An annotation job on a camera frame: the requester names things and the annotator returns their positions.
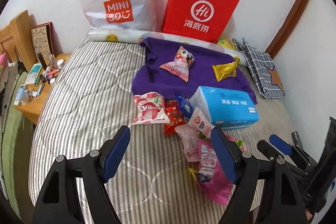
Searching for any green blanket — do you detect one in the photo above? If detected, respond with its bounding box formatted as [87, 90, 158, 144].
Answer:
[1, 64, 34, 223]

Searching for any blue tissue pack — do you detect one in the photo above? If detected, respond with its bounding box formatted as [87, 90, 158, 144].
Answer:
[189, 86, 260, 130]

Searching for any grey plaid star cushion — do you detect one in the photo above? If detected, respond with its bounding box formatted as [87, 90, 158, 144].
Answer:
[232, 38, 285, 99]

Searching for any dark blue snack packet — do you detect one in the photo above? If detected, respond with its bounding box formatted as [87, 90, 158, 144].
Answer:
[175, 94, 194, 119]

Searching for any bright pink snack bag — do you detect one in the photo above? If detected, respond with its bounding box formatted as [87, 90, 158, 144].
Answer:
[189, 139, 233, 206]

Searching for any white pink small snack packet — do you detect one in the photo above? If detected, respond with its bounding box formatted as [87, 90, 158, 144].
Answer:
[188, 107, 214, 139]

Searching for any red gold snack packet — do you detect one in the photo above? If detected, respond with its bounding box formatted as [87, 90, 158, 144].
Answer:
[163, 100, 186, 135]

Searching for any yellow snack bag behind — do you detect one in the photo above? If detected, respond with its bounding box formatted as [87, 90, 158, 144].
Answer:
[217, 37, 236, 51]

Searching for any brown patterned book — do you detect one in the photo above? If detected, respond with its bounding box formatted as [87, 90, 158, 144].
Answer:
[30, 22, 54, 61]

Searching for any wooden bedside table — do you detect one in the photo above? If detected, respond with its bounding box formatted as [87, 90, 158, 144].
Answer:
[14, 53, 71, 125]

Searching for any striped grey quilt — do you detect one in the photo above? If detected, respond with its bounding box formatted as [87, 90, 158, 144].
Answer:
[28, 35, 296, 224]

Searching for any red white strawberry snack bag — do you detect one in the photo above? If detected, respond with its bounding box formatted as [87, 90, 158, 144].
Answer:
[132, 92, 170, 125]

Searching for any purple cloth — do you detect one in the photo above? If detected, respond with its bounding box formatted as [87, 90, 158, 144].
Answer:
[131, 38, 257, 104]

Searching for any pink triangular snack packet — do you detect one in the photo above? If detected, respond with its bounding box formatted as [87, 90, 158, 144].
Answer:
[160, 46, 194, 83]

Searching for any small white jar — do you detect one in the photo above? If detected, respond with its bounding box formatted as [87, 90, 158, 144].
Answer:
[57, 59, 65, 69]

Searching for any brown wooden door frame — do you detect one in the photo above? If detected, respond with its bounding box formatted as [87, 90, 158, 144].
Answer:
[265, 0, 309, 58]

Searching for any rolled white patterned mat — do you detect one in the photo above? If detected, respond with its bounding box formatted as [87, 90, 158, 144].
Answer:
[88, 29, 248, 67]

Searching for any black small bottle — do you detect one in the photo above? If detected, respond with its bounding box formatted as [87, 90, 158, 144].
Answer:
[37, 52, 48, 71]

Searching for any wooden headboard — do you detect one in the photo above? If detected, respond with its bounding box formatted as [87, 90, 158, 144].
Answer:
[1, 10, 37, 72]

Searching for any red Haidilao paper bag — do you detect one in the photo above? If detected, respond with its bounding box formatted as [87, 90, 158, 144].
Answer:
[161, 0, 240, 43]

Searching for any light pink snack packet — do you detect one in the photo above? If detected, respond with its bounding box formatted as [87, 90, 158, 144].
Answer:
[175, 124, 200, 162]

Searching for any gold yellow snack packet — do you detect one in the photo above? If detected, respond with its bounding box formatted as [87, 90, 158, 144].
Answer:
[212, 61, 238, 82]

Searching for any teal white box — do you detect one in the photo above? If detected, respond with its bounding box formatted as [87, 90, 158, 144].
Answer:
[25, 63, 42, 85]

